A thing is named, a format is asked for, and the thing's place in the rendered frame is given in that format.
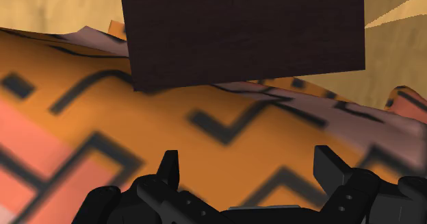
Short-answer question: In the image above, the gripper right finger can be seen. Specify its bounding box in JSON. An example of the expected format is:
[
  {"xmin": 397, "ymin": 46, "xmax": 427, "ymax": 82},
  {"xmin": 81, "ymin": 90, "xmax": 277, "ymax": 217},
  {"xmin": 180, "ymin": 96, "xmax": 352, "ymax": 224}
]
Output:
[{"xmin": 313, "ymin": 145, "xmax": 427, "ymax": 224}]

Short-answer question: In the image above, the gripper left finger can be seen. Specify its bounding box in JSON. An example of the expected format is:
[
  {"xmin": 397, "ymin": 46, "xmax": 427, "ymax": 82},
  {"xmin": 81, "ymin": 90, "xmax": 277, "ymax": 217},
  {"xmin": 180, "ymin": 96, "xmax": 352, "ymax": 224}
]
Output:
[{"xmin": 71, "ymin": 150, "xmax": 234, "ymax": 224}]

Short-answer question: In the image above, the orange patterned bed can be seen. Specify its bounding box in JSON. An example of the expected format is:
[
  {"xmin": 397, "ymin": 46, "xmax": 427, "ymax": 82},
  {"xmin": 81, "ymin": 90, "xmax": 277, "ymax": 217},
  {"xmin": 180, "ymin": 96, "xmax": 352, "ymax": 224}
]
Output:
[{"xmin": 0, "ymin": 19, "xmax": 427, "ymax": 224}]

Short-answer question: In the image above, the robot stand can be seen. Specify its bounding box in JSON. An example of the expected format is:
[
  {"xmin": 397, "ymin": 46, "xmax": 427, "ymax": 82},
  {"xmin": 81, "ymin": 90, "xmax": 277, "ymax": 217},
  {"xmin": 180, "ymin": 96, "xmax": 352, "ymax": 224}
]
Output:
[{"xmin": 118, "ymin": 0, "xmax": 366, "ymax": 93}]

